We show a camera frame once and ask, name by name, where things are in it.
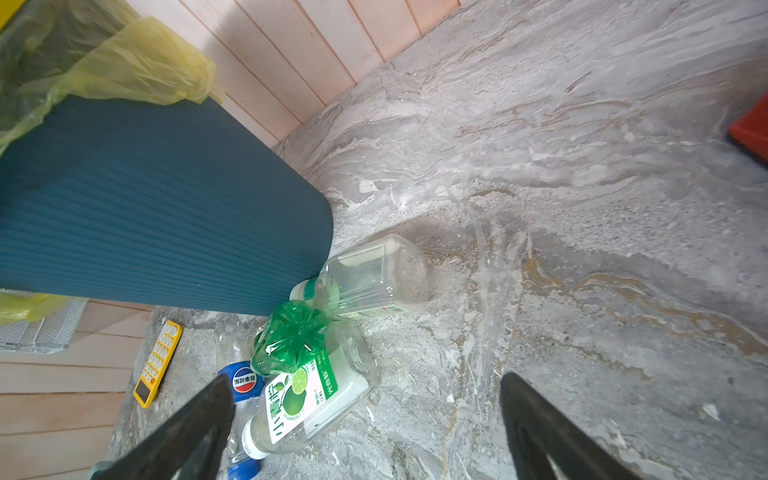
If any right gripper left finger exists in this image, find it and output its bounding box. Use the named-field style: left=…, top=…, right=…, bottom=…
left=90, top=375, right=235, bottom=480

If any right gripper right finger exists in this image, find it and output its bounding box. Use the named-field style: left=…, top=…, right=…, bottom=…
left=500, top=372, right=637, bottom=479

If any blue label crushed bottle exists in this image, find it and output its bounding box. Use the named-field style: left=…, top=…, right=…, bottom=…
left=217, top=361, right=264, bottom=479

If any teal bin with yellow rim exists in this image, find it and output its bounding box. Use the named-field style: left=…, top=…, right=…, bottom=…
left=0, top=0, right=335, bottom=317

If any yellow bin liner bag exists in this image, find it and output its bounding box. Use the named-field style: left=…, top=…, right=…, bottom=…
left=1, top=1, right=223, bottom=310

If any yellow calculator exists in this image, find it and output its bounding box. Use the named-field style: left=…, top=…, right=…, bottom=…
left=133, top=320, right=183, bottom=409

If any lime label white bottle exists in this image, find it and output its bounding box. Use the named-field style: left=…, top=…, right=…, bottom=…
left=241, top=323, right=380, bottom=460

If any green crushed bottle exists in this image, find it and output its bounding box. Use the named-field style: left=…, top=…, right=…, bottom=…
left=251, top=300, right=331, bottom=378

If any clear bottle behind green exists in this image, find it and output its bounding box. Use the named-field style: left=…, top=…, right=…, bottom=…
left=290, top=234, right=430, bottom=320

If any red tape dispenser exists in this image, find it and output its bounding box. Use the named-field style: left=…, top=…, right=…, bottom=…
left=728, top=94, right=768, bottom=164

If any white wire mesh shelf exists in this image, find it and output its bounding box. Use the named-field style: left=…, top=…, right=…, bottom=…
left=1, top=298, right=87, bottom=354

